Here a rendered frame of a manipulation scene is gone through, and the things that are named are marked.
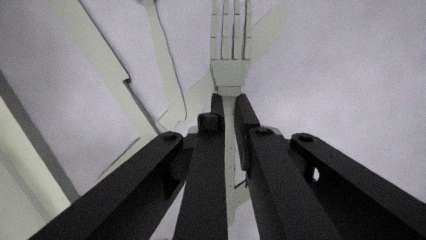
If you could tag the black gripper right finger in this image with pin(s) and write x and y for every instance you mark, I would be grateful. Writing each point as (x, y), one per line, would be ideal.
(351, 203)

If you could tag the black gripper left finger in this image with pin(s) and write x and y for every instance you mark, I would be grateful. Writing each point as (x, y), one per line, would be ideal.
(130, 202)

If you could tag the white cutlery tray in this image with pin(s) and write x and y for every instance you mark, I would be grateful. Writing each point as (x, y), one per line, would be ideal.
(21, 213)

